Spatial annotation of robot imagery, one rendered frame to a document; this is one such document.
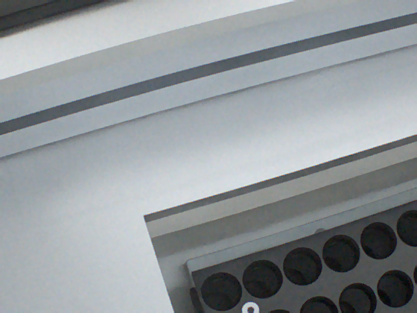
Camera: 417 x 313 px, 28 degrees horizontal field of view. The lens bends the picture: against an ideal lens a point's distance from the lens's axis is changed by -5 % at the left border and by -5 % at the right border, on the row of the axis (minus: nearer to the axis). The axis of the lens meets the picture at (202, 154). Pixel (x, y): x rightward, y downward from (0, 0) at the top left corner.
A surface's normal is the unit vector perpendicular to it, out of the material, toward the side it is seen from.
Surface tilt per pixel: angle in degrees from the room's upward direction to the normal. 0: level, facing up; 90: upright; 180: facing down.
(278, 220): 0
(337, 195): 0
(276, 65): 90
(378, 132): 0
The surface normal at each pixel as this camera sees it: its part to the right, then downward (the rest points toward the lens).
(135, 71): 0.30, 0.90
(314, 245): 0.04, -0.34
